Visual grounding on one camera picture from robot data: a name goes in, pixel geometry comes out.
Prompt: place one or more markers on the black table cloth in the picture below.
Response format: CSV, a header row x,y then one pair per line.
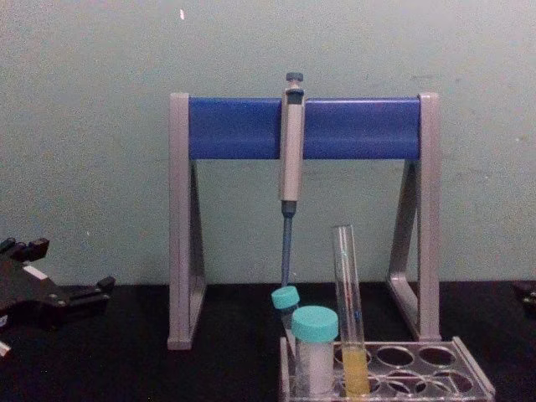
x,y
125,360

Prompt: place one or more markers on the clear plastic tube rack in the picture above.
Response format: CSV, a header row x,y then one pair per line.
x,y
423,372

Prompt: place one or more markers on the large teal capped tube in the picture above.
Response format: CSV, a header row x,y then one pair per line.
x,y
315,347

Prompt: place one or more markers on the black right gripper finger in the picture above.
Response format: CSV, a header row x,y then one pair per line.
x,y
527,291

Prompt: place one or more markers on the grey pipette with blue tip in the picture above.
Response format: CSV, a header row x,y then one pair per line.
x,y
291,146

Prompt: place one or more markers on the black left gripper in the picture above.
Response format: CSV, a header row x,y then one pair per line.
x,y
29,295

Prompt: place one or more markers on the small teal capped tube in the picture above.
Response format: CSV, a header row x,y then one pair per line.
x,y
285,298

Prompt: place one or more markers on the grey pipette stand blue bar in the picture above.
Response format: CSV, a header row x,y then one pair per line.
x,y
234,125

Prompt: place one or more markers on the pale wall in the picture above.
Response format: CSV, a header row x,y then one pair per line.
x,y
84,125

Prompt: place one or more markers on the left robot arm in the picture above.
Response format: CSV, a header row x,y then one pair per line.
x,y
3,347

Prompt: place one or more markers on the glass test tube yellow liquid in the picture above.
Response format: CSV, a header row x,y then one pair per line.
x,y
351,301

